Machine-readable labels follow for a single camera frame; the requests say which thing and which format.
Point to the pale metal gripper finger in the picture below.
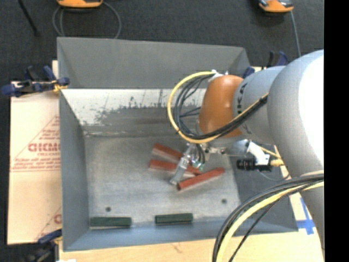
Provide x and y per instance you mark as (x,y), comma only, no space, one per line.
(180,171)

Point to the red-brown flat block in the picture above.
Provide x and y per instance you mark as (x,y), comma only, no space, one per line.
(166,151)
(162,165)
(201,179)

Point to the dark green flat block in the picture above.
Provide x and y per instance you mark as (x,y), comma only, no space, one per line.
(110,221)
(174,218)

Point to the grey metal bin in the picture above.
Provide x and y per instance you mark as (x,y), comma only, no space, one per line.
(131,168)

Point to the brown cardboard board red print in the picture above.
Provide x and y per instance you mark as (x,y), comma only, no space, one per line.
(32,135)

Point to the black cylinder on white bracket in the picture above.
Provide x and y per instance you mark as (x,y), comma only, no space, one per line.
(246,164)

